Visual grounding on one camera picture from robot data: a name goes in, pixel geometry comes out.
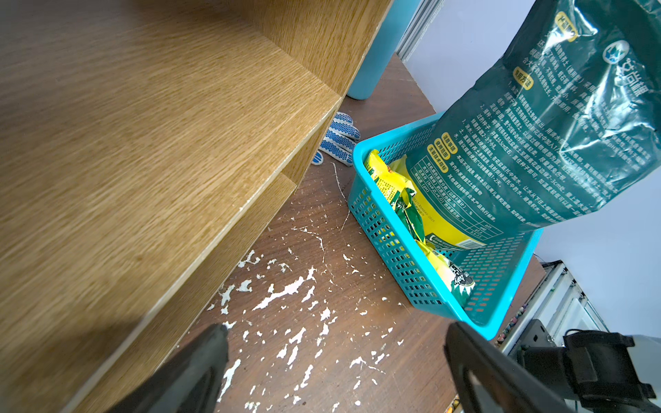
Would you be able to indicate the wooden two-tier shelf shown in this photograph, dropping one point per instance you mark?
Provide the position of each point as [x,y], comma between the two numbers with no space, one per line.
[145,145]

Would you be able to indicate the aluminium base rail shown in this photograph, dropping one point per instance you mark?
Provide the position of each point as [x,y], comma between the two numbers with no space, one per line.
[558,306]

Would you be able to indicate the large green fertilizer bag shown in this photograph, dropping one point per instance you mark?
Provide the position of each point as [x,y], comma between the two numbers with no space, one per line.
[567,119]

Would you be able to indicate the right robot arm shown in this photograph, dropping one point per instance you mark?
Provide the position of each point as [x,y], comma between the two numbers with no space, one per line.
[601,371]

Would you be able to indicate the teal plastic basket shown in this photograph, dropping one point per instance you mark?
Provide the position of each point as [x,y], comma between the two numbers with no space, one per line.
[498,269]

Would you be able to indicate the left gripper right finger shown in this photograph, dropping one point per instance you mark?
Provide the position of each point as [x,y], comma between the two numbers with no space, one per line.
[488,381]

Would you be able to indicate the yellow green bag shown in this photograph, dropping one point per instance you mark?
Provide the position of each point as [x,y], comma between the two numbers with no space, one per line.
[399,192]
[457,280]

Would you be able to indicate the teal vase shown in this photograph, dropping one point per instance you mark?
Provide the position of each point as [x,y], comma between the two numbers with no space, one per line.
[383,48]

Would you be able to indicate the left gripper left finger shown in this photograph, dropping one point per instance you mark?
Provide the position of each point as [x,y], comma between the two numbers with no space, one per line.
[189,382]

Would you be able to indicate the blue dotted work gloves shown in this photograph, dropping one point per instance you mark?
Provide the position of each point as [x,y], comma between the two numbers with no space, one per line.
[339,141]

